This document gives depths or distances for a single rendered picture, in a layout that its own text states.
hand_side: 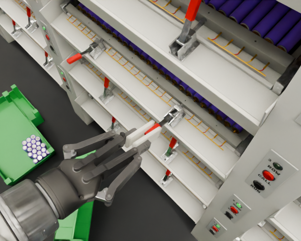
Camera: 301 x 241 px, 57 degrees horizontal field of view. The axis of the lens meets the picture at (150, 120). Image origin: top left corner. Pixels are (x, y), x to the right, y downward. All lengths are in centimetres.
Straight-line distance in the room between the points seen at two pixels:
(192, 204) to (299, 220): 43
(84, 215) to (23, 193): 68
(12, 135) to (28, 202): 84
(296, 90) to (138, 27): 27
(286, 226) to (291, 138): 23
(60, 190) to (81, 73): 57
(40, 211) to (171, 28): 33
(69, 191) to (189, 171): 39
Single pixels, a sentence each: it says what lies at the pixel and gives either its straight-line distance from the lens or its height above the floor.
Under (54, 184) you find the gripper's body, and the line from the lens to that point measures 43.
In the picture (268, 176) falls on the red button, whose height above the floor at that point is 66.
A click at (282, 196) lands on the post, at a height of 63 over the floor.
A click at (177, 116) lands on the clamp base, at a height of 56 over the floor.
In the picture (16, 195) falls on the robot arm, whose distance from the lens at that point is 43.
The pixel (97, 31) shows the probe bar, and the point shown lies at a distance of 72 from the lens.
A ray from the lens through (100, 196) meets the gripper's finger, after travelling 46.
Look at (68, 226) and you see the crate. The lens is 89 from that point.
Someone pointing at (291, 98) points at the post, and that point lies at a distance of 33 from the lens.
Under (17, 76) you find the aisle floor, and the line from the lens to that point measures 152.
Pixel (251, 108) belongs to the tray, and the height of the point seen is 74.
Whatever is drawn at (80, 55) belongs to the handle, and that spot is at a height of 57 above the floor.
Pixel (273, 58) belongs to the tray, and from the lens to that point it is 40.
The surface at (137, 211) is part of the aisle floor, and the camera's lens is 107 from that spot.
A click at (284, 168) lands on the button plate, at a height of 69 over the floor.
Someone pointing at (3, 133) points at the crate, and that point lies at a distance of 125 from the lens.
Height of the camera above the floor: 104
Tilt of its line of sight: 58 degrees down
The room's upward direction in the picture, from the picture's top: straight up
